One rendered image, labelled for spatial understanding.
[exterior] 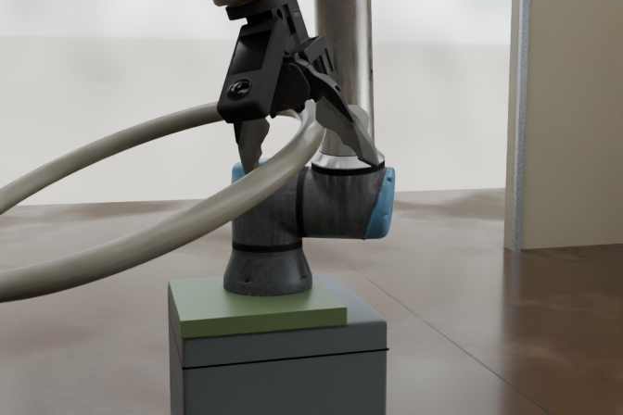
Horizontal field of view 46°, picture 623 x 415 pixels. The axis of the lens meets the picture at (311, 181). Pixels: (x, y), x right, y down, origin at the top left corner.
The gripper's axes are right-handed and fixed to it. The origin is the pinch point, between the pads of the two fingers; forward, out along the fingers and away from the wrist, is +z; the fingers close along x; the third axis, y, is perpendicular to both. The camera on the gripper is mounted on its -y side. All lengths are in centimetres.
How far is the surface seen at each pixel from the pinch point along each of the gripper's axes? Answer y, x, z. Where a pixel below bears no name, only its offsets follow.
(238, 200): -11.8, 1.8, -4.1
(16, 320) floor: 192, 307, 134
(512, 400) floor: 180, 37, 186
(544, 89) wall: 526, 43, 167
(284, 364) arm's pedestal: 33, 35, 49
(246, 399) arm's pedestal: 27, 42, 53
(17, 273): -23.2, 19.4, -5.1
